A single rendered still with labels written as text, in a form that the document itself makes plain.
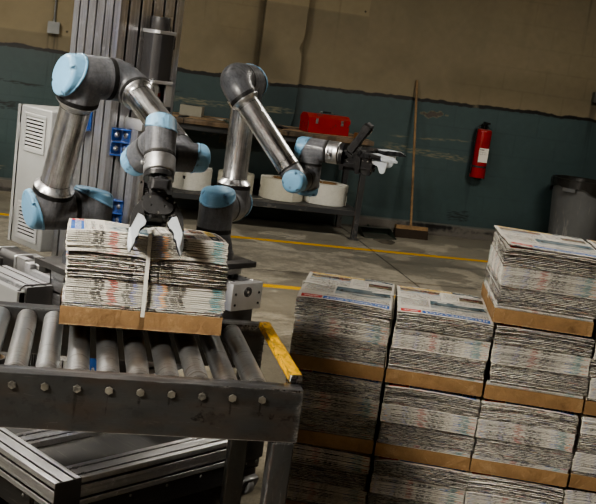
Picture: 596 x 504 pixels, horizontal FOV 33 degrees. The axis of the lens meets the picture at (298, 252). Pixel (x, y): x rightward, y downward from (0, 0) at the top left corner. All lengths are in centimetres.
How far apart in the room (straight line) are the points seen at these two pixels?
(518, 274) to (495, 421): 44
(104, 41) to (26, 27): 617
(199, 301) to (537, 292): 105
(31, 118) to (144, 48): 50
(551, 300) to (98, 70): 142
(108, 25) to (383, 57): 670
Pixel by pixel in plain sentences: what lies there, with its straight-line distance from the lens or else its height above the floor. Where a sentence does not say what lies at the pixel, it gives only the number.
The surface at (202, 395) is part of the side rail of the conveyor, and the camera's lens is 215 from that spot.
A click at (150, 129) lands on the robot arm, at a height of 129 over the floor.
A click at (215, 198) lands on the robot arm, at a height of 102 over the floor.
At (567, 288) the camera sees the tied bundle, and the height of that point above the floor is 97.
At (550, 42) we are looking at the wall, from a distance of 1034.
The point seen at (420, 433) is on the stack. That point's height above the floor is 47.
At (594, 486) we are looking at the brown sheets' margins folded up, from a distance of 315.
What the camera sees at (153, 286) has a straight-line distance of 235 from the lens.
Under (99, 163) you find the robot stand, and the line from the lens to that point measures 322.
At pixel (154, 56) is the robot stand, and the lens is 317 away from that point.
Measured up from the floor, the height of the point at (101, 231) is 106.
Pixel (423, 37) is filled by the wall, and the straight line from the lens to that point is 986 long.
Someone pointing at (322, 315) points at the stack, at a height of 78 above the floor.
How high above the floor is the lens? 149
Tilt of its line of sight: 11 degrees down
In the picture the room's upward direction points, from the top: 8 degrees clockwise
